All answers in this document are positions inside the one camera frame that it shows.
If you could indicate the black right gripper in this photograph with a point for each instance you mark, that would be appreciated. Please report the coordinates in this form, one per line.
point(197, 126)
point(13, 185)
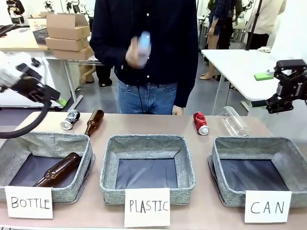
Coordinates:
point(296, 86)

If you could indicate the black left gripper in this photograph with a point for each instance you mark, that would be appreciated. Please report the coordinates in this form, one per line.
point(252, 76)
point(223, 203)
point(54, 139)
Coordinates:
point(28, 86)

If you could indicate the light blue plastic bottle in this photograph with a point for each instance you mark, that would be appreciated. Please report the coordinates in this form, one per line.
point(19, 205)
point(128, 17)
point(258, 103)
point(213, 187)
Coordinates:
point(145, 42)

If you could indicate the person's right forearm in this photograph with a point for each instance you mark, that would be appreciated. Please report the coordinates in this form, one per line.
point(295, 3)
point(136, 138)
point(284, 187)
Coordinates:
point(108, 55)

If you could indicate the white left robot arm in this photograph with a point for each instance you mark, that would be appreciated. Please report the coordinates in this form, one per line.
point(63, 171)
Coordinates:
point(10, 69)

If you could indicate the person's left forearm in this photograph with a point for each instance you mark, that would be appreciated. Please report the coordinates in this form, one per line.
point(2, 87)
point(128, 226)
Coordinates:
point(189, 79)

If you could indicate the crushed black can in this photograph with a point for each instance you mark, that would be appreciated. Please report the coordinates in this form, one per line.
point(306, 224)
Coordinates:
point(70, 119)

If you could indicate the grey basket labelled bottle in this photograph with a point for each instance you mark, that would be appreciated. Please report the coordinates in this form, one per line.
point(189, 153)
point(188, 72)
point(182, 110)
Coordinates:
point(72, 148)

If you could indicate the grey basket labelled can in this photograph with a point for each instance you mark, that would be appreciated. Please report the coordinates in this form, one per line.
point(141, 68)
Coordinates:
point(287, 148)

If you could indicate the grey basket labelled plastic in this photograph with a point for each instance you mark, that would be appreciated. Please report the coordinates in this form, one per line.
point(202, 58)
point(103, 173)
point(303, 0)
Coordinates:
point(110, 155)

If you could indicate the crushed red can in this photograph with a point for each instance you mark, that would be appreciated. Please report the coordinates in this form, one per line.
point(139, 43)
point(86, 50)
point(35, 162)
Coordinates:
point(201, 122)

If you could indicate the white paper sign CAN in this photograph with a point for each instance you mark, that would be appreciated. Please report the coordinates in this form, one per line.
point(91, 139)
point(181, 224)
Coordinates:
point(267, 206)

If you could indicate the person's right hand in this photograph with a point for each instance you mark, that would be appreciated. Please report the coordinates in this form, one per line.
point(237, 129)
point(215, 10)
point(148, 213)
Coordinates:
point(134, 56)

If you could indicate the person's left hand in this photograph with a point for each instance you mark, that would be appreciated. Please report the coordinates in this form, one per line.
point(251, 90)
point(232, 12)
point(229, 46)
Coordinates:
point(178, 110)

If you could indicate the seated bystander's bare legs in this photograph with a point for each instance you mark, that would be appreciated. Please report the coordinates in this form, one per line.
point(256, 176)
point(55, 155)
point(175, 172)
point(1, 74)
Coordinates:
point(86, 74)

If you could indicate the brown glass bottle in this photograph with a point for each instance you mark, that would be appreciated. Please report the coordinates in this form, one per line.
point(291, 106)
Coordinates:
point(58, 170)
point(94, 122)

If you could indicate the white empty desk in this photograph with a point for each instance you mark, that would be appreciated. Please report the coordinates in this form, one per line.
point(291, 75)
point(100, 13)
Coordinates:
point(235, 64)

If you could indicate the flat closed cardboard box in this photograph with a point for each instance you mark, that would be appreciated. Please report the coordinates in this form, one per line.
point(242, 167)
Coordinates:
point(74, 54)
point(66, 44)

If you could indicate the clear plastic bottle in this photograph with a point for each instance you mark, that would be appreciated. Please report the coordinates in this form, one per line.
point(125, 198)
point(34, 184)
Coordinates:
point(233, 122)

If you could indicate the black plastic crate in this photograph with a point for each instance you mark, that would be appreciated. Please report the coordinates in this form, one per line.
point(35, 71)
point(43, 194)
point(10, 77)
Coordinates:
point(40, 36)

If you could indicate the white desk with boxes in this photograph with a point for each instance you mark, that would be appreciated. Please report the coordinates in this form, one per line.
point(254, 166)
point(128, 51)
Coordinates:
point(19, 40)

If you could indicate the bystander in beige top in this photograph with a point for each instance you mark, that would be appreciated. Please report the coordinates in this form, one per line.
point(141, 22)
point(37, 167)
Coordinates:
point(268, 19)

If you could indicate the open cardboard box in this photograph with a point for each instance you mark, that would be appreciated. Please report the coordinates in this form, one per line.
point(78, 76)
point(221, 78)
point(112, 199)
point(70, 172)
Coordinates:
point(68, 26)

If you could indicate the white open box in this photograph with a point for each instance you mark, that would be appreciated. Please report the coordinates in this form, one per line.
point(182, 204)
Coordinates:
point(37, 22)

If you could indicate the bystander in plaid shirt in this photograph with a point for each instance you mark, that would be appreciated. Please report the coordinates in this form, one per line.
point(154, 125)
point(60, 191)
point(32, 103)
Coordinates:
point(224, 21)

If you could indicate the person's blue jeans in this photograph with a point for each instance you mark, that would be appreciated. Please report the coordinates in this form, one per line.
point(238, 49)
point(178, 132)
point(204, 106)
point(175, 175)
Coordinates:
point(144, 98)

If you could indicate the white paper sign BOTTLE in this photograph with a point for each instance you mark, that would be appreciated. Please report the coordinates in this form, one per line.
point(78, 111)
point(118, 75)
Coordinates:
point(30, 202)

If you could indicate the person in dark shirt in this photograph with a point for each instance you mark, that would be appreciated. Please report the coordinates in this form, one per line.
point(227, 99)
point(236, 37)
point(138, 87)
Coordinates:
point(148, 21)

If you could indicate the white paper sign PLASTIC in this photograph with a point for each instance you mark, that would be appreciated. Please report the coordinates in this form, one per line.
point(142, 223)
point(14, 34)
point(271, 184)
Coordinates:
point(146, 207)

